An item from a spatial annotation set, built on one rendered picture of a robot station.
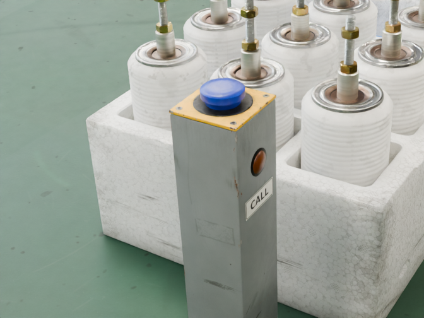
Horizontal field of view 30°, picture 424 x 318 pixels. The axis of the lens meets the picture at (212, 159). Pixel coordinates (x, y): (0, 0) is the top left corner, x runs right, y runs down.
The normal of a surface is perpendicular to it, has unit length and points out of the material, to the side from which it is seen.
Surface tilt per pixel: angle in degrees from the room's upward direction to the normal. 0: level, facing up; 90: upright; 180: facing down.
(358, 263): 90
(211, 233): 90
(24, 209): 0
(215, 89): 0
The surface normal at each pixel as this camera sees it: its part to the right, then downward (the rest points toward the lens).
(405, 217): 0.84, 0.26
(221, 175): -0.55, 0.47
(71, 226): -0.05, -0.85
